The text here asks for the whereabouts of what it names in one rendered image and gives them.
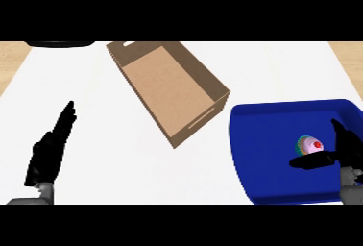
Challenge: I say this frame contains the black round object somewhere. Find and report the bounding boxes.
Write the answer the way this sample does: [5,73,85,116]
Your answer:
[24,40,96,49]

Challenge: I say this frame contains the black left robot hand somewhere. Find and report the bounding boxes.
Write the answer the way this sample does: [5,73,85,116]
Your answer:
[23,100,79,188]

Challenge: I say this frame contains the brown cardboard box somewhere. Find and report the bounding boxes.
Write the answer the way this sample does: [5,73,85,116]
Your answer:
[105,40,234,150]

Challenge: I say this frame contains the blue tray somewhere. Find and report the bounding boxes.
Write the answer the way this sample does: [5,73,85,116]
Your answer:
[229,98,363,206]

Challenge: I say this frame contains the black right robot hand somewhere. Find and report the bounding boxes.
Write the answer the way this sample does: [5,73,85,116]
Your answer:
[288,118,363,171]

